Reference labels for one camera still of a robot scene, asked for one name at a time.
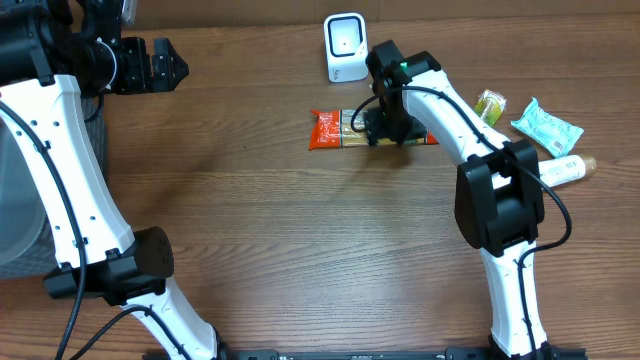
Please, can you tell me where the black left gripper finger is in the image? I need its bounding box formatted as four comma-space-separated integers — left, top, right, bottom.
152, 38, 189, 75
151, 68, 189, 93

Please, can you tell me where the orange spaghetti packet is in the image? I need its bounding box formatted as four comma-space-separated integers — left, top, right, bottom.
308, 108, 439, 151

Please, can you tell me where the green snack packet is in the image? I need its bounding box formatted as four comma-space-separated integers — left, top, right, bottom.
474, 89, 507, 127

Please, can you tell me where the light blue wipes packet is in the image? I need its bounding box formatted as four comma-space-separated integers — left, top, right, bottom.
511, 98, 584, 158

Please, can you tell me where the white tube with gold cap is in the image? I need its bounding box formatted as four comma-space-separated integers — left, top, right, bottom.
491, 155, 597, 190

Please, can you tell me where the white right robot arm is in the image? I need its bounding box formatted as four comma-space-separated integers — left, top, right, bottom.
363, 41, 549, 359

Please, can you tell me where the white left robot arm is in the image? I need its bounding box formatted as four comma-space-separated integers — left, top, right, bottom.
1, 0, 230, 359

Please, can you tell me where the grey plastic lattice basket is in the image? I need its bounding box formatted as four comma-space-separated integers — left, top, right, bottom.
0, 97, 109, 280

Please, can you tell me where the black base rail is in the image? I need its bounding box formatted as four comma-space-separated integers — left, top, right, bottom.
142, 347, 589, 360

